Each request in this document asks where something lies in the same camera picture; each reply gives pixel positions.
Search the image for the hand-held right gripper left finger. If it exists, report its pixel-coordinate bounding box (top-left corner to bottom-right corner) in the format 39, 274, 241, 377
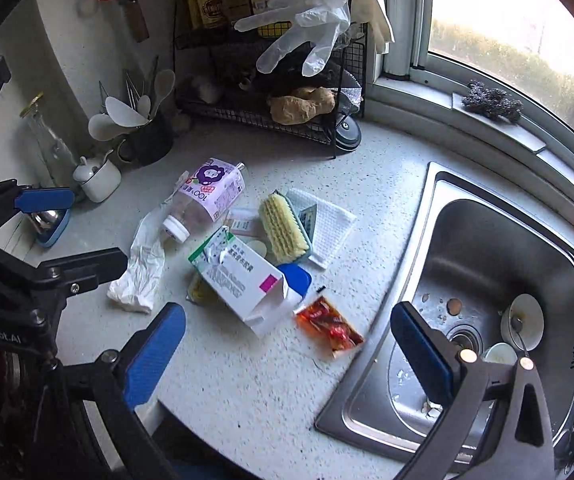
60, 302, 188, 480

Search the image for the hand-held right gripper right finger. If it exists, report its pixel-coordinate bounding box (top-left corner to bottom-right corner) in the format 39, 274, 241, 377
389, 301, 558, 480

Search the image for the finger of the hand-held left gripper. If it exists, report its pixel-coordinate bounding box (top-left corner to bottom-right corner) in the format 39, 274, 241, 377
0, 178, 76, 241
0, 246, 129, 311

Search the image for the white tissue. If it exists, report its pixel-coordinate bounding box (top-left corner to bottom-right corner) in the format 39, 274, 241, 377
107, 205, 168, 314

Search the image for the yellow packet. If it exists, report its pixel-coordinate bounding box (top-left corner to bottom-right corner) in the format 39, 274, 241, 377
185, 270, 220, 308

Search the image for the red sauce packet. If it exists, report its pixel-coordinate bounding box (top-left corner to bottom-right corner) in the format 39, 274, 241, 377
294, 295, 365, 359

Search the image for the blue lid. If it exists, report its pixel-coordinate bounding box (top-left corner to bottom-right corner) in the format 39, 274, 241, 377
274, 262, 314, 306

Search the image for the white lidded pot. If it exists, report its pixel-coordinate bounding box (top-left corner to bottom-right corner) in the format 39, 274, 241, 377
72, 155, 122, 204

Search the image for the glass bottle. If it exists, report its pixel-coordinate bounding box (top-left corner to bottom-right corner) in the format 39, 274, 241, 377
20, 91, 78, 188

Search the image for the small white bowl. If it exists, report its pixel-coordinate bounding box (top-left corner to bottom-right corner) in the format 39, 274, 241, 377
483, 342, 518, 367

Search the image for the stainless steel sink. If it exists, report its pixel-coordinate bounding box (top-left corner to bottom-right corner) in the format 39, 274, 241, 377
314, 161, 574, 473

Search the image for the white plastic spoon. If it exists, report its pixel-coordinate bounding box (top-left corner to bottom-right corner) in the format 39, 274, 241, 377
88, 112, 128, 142
149, 69, 176, 118
104, 96, 148, 128

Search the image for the metal spoon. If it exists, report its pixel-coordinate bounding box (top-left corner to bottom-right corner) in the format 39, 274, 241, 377
509, 316, 532, 358

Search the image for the white cardboard carton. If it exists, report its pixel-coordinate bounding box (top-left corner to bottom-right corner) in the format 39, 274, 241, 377
188, 226, 304, 338

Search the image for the black mug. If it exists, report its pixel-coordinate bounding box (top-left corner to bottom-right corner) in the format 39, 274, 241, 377
116, 115, 175, 167

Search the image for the plastic bottle with purple label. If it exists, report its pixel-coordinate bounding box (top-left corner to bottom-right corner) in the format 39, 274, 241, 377
162, 157, 247, 245

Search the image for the clear plastic packet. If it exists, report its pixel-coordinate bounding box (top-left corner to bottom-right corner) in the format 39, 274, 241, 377
286, 187, 358, 268

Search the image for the small paper packet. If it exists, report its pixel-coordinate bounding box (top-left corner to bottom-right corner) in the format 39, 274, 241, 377
224, 208, 263, 238

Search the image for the yellow scrub brush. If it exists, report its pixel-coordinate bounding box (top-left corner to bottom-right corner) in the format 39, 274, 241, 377
258, 190, 313, 266

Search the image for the small yellow box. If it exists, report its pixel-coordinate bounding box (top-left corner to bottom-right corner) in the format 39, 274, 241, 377
183, 0, 230, 31

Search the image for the ginger root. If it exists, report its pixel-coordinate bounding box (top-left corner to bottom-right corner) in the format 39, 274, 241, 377
269, 86, 338, 125

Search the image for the steel wool scrubber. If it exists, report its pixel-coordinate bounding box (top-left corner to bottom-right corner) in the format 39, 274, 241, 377
462, 80, 524, 123

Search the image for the clear plastic glove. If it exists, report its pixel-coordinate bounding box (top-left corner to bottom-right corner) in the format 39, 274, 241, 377
233, 0, 353, 78

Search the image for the window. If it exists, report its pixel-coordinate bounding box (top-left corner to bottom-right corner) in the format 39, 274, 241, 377
382, 0, 574, 161

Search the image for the cream rubber glove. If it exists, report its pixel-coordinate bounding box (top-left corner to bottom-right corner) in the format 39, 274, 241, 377
352, 0, 396, 55

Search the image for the black wire rack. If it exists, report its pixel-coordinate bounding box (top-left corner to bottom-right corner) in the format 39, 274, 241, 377
173, 0, 369, 160

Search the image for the wooden handle knife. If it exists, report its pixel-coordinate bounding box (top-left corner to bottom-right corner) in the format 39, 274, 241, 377
117, 0, 150, 43

